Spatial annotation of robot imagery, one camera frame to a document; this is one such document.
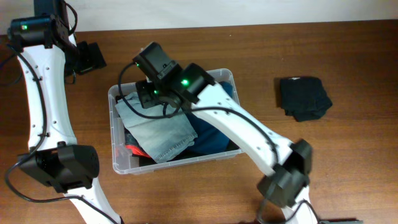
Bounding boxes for light blue jeans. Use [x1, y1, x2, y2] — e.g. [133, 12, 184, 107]
[115, 92, 197, 163]

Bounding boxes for black shorts with red trim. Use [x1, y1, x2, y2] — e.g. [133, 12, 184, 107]
[124, 129, 150, 158]

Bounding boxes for blue cloth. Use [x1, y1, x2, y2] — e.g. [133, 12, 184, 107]
[185, 80, 240, 156]

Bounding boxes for small black shirt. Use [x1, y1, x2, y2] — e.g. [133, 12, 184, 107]
[280, 77, 333, 122]

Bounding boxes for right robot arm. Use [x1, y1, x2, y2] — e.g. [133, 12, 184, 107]
[132, 42, 321, 223]

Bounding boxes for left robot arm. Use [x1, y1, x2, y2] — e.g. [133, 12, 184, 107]
[8, 1, 122, 223]

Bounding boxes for clear plastic storage bin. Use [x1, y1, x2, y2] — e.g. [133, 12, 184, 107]
[108, 85, 243, 175]

